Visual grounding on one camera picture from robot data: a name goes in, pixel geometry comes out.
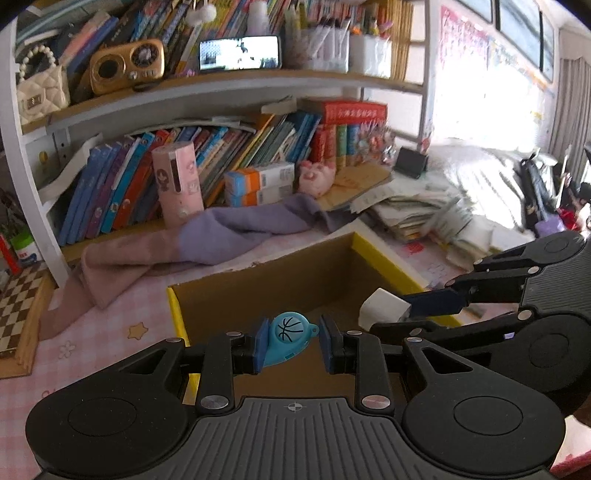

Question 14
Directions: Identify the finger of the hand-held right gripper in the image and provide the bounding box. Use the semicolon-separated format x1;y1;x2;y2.
401;241;556;321
368;311;537;354

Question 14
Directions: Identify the colourful candy bag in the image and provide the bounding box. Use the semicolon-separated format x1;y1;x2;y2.
355;126;396;167

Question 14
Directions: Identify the orange and blue small carton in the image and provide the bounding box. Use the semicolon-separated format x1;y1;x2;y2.
226;186;294;208
224;162;295;195

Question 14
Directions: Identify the yellow-edged cardboard box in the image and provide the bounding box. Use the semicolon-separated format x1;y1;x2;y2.
167;232;463;409

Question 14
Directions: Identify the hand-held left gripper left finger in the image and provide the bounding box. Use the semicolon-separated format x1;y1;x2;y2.
117;318;274;415

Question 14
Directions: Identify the pink and purple cloth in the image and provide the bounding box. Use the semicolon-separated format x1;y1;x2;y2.
39;191;366;343

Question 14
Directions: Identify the black phone stand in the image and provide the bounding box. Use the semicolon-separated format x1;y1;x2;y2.
396;146;428;179

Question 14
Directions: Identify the blue basketball whistle toy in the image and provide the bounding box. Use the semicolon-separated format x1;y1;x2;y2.
269;311;321;368

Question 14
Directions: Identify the clear pen holder with pens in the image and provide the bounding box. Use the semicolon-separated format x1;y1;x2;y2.
283;16;350;73

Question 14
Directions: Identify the white pen holder with pens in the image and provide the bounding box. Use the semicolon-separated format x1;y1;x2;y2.
348;28;393;78

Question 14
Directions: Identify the stack of loose papers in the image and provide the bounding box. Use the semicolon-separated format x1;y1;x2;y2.
355;179;496;269

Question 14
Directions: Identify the gold retro radio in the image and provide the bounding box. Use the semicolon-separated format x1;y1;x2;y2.
89;39;166;97

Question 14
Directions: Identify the smartphone with lit screen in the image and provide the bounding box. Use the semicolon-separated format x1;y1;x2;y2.
198;35;283;73

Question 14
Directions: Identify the row of picture books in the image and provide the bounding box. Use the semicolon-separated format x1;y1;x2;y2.
59;0;297;75

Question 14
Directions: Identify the pink pig plush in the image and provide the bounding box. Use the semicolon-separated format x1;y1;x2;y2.
297;160;337;197

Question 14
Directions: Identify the black bag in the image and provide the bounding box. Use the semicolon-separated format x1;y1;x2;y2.
519;156;560;228

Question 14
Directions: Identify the white charger plug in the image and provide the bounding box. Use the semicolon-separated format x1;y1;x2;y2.
358;288;412;331

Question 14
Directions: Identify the white quilted pearl-handle handbag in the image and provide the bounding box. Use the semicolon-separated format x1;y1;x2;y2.
16;45;71;126

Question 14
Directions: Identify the red bottle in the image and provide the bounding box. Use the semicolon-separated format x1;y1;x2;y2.
0;233;22;276

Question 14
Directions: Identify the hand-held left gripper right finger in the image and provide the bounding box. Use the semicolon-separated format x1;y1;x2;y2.
318;315;477;412

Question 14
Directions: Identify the row of thick reference books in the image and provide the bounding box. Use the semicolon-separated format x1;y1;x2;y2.
311;123;365;169

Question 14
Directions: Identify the thick red dictionary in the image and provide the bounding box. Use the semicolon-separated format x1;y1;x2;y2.
300;98;389;126

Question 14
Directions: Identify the row of colourful books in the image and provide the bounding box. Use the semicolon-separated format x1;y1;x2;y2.
57;111;324;246

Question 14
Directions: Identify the white bookshelf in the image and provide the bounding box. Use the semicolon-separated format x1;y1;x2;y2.
0;0;440;288

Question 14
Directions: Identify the pink checkered table mat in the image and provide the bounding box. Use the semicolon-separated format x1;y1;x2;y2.
0;220;523;480

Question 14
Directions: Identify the brown kraft paper sheet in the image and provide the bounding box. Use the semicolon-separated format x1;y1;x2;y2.
318;163;393;211

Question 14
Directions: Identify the curtain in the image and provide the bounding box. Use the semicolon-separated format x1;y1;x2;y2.
549;57;591;158

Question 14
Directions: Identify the white jar with green lid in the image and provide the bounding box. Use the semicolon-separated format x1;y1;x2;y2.
11;230;45;264

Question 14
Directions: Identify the wooden chessboard box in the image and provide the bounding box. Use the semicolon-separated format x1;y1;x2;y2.
0;265;57;380

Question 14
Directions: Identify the pink cylinder with cartoon print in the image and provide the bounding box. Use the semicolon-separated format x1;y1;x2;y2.
151;141;205;228

